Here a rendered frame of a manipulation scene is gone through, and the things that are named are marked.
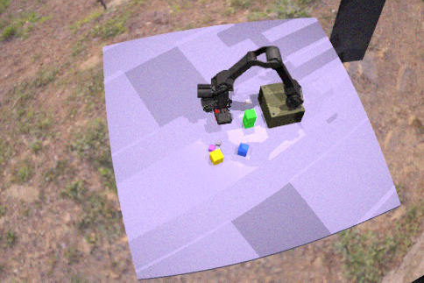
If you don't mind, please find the blue cube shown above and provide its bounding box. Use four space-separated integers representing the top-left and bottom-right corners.
238 144 249 157

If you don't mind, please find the green block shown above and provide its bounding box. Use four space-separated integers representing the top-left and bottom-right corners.
243 117 255 129
244 109 257 124

